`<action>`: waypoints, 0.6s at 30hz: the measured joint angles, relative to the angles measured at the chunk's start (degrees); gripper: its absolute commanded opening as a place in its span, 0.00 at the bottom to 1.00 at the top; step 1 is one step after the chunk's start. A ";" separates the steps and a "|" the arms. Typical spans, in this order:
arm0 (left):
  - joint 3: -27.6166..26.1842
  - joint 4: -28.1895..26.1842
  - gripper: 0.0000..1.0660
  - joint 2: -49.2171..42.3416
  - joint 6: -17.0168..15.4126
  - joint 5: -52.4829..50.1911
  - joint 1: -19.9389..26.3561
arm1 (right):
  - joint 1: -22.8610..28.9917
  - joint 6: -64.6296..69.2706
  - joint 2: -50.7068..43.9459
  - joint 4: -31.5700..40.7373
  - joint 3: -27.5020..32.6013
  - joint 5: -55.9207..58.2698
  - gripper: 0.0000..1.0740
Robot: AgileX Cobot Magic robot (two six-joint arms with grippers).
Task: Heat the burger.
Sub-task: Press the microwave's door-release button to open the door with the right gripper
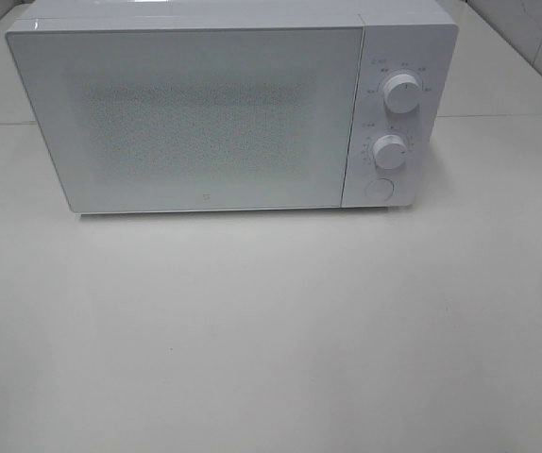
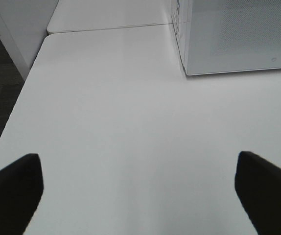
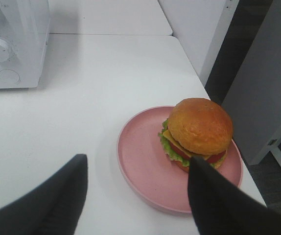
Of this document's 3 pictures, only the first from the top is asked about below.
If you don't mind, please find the white microwave door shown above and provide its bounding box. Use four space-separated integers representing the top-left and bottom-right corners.
8 28 363 214

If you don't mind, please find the white round knob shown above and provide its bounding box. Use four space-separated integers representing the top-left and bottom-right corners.
381 71 422 114
372 134 408 170

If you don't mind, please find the round door release button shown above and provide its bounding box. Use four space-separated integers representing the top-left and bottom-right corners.
365 178 395 206

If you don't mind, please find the white microwave oven body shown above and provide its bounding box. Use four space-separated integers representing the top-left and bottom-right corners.
6 1 459 209

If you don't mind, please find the upper white round knob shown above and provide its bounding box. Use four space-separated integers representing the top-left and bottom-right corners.
381 71 422 114

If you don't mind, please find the lower white round knob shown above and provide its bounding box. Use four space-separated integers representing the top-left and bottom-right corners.
372 134 408 170

